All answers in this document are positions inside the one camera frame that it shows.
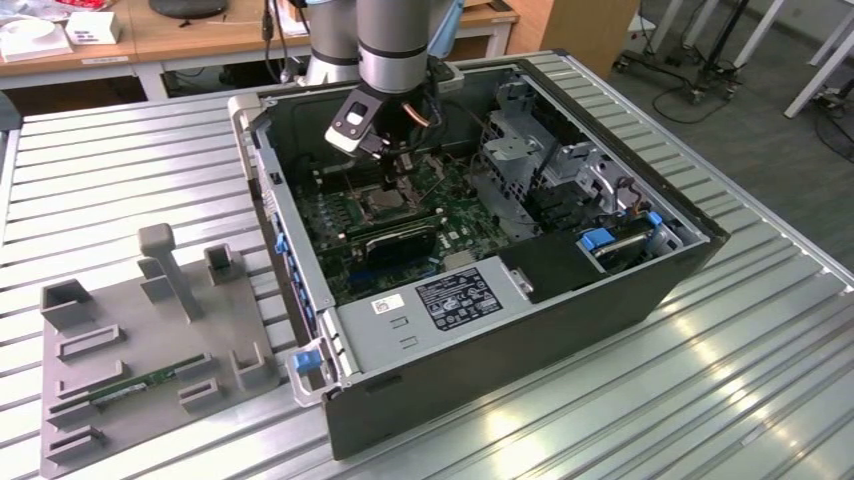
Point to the wooden cabinet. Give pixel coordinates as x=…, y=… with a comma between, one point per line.
x=587, y=30

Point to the white table frame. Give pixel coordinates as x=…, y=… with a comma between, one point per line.
x=794, y=111
x=759, y=35

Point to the silver disk bay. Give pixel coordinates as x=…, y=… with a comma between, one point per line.
x=580, y=160

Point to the grey power supply unit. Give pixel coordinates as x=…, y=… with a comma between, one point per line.
x=400, y=330

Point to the green motherboard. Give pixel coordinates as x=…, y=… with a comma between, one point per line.
x=467, y=210

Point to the white printed box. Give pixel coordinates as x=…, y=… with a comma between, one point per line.
x=93, y=27

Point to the black open PC case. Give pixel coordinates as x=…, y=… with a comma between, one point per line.
x=533, y=350

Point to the blue case latch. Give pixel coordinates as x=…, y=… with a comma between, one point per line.
x=305, y=363

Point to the perforated metal drive cage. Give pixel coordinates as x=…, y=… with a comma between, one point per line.
x=507, y=165

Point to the black plastic cover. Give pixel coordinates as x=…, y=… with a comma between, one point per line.
x=547, y=270

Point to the blue disk carrier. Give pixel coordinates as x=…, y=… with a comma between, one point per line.
x=595, y=239

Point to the black wheeled stand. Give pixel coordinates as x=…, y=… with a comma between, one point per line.
x=718, y=50

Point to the small blue clip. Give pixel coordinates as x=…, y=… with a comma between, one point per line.
x=652, y=219

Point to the silver CPU plate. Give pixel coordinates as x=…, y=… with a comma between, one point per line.
x=388, y=201

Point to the green RAM stick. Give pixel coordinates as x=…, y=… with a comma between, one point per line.
x=156, y=376

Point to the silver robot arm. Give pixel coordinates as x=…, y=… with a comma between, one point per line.
x=389, y=50

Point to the grey parts rack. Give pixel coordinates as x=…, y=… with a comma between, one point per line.
x=153, y=350

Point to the metal CPU socket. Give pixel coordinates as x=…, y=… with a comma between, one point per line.
x=415, y=207

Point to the white flat box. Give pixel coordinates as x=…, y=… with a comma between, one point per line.
x=33, y=47

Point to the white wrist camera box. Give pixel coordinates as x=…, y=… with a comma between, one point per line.
x=353, y=122

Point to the pale blue teach pendant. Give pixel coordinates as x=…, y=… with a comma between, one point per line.
x=448, y=25

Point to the red packet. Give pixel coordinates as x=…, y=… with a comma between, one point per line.
x=82, y=3

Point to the black round object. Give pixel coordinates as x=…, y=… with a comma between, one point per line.
x=186, y=7

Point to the black plastic fan shroud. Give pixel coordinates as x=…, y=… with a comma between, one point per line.
x=400, y=247

